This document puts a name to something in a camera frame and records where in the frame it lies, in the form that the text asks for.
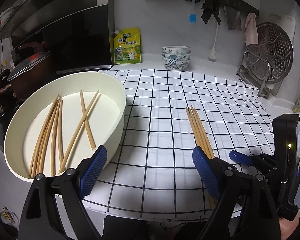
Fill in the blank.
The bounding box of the person's right hand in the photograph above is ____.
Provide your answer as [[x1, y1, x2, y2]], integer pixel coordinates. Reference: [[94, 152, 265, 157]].
[[279, 211, 300, 240]]

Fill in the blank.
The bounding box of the white black checkered cloth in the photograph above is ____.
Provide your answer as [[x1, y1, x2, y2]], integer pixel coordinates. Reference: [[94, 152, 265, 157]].
[[83, 69, 274, 220]]

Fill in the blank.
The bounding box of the cream oval basin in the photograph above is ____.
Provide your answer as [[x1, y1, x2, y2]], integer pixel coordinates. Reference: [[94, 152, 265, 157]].
[[4, 72, 126, 182]]

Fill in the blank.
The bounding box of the steel dish rack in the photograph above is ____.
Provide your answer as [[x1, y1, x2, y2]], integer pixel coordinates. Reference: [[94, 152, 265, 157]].
[[237, 50, 282, 99]]

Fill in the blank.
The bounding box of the round steel steamer plate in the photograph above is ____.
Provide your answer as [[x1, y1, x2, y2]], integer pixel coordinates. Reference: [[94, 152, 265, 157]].
[[247, 22, 293, 84]]

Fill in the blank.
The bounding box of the bottom floral porcelain bowl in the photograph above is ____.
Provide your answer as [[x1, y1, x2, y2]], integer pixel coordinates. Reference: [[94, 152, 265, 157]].
[[162, 56, 190, 70]]

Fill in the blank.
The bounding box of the floral porcelain bowl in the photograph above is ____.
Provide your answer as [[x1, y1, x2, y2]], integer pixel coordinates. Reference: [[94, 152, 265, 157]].
[[162, 56, 190, 70], [162, 53, 191, 61], [162, 46, 191, 55]]

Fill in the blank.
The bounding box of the white hanging brush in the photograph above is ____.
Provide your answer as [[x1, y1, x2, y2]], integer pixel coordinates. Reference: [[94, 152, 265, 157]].
[[209, 23, 219, 61]]

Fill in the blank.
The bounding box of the middle floral porcelain bowl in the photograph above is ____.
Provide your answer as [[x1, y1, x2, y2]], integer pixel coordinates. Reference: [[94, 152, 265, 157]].
[[162, 53, 191, 61]]

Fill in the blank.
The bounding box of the dark cooking pot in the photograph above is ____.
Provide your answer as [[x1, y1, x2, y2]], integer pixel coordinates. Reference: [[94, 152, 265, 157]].
[[8, 42, 56, 100]]

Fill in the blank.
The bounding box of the dark frying pan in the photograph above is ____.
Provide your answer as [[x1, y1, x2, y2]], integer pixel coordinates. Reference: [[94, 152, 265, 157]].
[[0, 83, 12, 106]]

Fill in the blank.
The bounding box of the top floral porcelain bowl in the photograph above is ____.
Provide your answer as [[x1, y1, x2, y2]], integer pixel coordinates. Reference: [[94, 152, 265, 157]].
[[162, 46, 191, 55]]

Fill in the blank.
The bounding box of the glass pot lid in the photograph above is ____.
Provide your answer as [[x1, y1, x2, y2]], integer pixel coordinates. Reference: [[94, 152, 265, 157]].
[[7, 51, 50, 81]]

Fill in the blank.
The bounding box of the pink hanging towel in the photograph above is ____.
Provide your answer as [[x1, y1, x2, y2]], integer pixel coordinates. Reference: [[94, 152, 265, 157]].
[[244, 13, 259, 46]]

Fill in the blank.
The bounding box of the yellow seasoning pouch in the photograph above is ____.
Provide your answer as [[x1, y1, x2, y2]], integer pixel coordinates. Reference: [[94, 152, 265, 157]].
[[114, 27, 141, 64]]

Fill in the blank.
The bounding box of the black range hood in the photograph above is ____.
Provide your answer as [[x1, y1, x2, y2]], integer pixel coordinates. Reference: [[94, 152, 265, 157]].
[[0, 0, 114, 75]]

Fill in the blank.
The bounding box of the black hanging rag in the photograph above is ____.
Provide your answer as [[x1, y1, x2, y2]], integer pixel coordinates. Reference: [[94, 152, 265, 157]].
[[201, 0, 221, 25]]

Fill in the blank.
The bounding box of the blue wall sticker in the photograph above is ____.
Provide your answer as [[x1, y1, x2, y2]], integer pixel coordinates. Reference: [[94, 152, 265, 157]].
[[189, 14, 197, 23]]

